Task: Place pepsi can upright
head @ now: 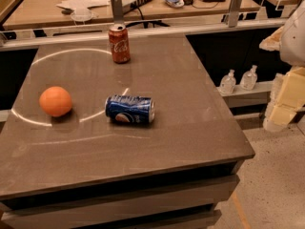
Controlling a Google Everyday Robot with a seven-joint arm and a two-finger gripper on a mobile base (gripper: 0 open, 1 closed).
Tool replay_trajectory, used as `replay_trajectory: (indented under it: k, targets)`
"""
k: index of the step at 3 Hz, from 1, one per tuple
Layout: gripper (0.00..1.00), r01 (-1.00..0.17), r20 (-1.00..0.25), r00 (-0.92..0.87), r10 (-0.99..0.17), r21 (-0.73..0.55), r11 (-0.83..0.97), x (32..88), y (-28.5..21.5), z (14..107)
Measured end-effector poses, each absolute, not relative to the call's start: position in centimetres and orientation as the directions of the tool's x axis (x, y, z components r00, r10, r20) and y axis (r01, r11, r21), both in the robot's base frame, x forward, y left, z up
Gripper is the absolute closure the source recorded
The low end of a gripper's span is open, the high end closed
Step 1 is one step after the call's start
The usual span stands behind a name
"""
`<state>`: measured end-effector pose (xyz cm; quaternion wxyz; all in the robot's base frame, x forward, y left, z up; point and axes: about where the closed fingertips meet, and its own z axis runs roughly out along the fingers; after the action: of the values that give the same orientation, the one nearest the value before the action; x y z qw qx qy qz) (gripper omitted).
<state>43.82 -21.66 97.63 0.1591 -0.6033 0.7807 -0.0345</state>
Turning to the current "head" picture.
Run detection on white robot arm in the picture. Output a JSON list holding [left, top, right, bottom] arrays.
[[259, 1, 305, 132]]

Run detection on blue pepsi can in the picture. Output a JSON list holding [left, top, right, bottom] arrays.
[[105, 94, 154, 124]]

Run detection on orange fruit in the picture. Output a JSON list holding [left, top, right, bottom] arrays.
[[39, 86, 72, 117]]

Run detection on grey metal post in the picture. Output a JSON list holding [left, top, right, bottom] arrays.
[[227, 0, 242, 28], [111, 0, 124, 24]]

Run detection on grey metal post right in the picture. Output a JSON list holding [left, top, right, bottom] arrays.
[[227, 0, 242, 28]]

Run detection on grey metal post left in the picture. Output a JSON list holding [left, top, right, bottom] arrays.
[[111, 0, 124, 24]]

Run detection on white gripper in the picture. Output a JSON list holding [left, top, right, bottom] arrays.
[[263, 67, 305, 132]]

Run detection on wooden desk in background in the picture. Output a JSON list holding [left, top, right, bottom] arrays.
[[2, 0, 261, 31]]

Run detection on red coca-cola can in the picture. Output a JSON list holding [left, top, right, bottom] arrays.
[[108, 24, 131, 64]]

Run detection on blue white object on desk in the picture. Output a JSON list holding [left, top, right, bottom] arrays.
[[164, 0, 184, 8]]

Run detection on white papers on desk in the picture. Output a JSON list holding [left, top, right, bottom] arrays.
[[57, 0, 110, 10]]

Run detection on grey cabinet drawer unit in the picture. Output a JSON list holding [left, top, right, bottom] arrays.
[[0, 160, 247, 229]]

